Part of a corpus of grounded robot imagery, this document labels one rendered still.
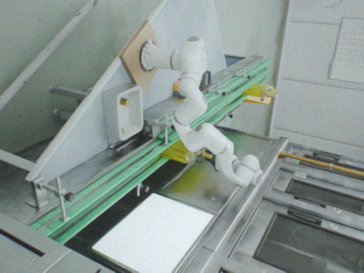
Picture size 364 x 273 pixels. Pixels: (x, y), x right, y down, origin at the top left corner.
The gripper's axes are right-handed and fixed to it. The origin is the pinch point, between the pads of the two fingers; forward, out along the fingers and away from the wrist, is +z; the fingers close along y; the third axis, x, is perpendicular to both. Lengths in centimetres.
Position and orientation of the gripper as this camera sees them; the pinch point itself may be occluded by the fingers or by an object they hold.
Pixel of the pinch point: (209, 155)
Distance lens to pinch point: 160.5
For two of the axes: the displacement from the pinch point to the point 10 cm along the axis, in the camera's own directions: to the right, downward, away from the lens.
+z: -7.1, -3.1, 6.2
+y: 0.3, -9.0, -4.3
